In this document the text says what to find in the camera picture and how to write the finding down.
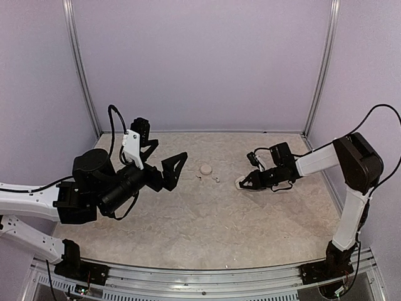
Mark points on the aluminium frame post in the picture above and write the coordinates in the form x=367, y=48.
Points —
x=72, y=31
x=324, y=66

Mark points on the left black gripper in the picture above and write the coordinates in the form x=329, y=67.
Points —
x=170, y=179

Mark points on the right aluminium frame post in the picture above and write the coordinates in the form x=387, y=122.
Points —
x=324, y=66

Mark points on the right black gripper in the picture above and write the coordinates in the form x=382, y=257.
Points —
x=254, y=176

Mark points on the left aluminium frame post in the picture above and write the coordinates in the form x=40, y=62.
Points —
x=72, y=31

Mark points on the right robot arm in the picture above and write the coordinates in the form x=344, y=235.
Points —
x=246, y=201

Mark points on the front aluminium rail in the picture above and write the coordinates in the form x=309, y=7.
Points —
x=127, y=282

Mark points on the pink round charging case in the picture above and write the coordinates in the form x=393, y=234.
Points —
x=205, y=169

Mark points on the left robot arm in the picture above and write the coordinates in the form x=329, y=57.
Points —
x=94, y=187

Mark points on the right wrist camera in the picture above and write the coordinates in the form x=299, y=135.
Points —
x=256, y=161

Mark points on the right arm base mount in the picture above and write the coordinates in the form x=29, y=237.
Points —
x=329, y=266

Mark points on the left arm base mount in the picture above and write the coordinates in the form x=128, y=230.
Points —
x=73, y=267

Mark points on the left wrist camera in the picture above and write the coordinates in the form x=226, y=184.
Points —
x=140, y=128

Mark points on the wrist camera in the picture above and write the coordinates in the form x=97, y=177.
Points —
x=140, y=128
x=256, y=161

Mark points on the white charging case gold trim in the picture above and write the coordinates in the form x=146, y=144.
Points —
x=241, y=183

